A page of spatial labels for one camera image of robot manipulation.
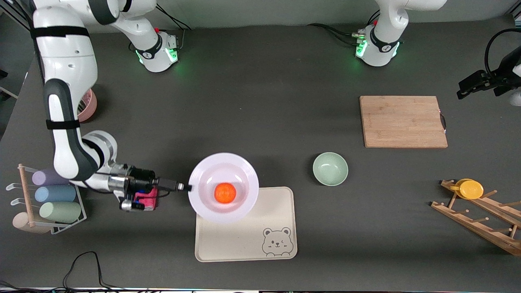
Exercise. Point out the purple cup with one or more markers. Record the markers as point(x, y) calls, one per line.
point(40, 178)

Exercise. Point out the wooden cutting board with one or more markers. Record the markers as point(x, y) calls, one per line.
point(382, 122)

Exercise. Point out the blue cup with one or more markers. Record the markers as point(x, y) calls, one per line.
point(55, 193)

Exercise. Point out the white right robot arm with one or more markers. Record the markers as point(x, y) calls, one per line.
point(65, 61)

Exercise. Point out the pink folded cloth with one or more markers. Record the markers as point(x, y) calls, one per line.
point(151, 201)

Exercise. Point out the green cup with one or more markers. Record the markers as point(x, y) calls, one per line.
point(60, 212)

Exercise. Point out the beige cup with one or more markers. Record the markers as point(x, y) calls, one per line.
point(22, 223)

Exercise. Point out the light green bowl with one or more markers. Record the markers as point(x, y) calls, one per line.
point(330, 169)

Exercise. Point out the yellow cup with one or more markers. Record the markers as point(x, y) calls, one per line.
point(471, 189)

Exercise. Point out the white round plate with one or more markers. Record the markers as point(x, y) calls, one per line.
point(203, 175)

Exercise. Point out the beige bear print tray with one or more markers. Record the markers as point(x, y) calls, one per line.
point(244, 244)

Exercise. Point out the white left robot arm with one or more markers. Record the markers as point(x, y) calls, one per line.
point(384, 40)

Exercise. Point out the pink bowl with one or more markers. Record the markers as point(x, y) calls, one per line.
point(90, 108)

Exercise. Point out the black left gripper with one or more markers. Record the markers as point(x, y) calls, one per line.
point(503, 73)

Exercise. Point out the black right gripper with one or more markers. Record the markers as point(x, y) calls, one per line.
point(142, 183)

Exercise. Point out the wooden peg drying rack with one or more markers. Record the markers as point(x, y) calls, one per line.
point(472, 226)

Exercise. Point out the orange fruit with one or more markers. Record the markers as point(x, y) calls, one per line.
point(225, 193)

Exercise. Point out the black metal frame profile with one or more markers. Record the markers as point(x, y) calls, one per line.
point(18, 17)

